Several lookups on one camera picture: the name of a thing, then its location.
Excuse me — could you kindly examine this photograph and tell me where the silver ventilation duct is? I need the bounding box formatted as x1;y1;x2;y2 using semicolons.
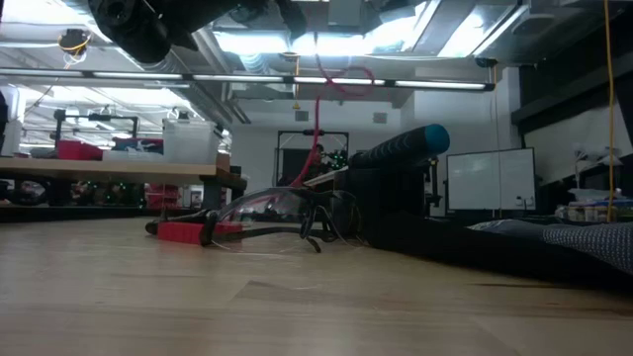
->
147;27;253;128

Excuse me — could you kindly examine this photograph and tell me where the blue red box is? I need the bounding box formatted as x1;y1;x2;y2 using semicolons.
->
111;136;165;154

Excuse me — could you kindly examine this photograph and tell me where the wooden workbench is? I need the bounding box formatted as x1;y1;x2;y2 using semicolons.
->
0;156;248;212

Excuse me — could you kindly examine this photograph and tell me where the whiteboard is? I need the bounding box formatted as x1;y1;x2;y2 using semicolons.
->
445;146;537;213

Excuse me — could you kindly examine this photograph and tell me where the white container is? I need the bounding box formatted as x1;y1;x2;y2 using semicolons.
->
0;86;25;158

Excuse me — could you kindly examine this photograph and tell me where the black grey work glove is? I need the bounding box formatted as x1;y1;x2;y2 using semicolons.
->
363;212;633;294

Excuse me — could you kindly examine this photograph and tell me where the thick yellow cable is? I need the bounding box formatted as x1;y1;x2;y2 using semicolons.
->
601;0;618;223

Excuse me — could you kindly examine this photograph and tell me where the long linear ceiling light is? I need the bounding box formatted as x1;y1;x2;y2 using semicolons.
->
0;66;498;94

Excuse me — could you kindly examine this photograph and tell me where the black aluminium table frame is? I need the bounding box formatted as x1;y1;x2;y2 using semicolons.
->
0;205;233;223

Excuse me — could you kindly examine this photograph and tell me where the black cable bundle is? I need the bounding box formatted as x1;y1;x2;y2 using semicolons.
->
199;186;368;254

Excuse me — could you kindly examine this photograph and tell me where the red wire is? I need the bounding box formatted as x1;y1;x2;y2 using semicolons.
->
289;30;378;189

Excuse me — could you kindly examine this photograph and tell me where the ceiling cable reel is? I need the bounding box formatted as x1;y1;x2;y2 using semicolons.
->
56;28;93;56

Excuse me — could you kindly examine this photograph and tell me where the small red bin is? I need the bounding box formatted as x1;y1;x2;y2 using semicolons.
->
55;138;105;161

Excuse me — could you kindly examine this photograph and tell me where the blue black handled scraper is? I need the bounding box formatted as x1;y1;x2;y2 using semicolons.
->
302;123;452;189

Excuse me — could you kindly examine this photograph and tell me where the red crate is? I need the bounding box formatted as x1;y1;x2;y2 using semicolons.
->
145;183;182;210

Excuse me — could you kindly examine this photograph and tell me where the person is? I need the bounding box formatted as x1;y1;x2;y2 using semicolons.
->
304;142;330;182

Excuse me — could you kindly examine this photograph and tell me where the distant black frame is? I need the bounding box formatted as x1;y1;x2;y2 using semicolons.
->
274;129;350;188

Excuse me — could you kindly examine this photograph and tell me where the clear plastic storage box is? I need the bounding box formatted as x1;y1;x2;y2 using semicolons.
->
161;117;223;166

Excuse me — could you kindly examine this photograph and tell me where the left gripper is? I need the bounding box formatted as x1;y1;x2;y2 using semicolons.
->
170;0;309;50

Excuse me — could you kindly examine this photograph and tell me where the red circuit board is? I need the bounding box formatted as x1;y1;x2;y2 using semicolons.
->
144;220;244;247

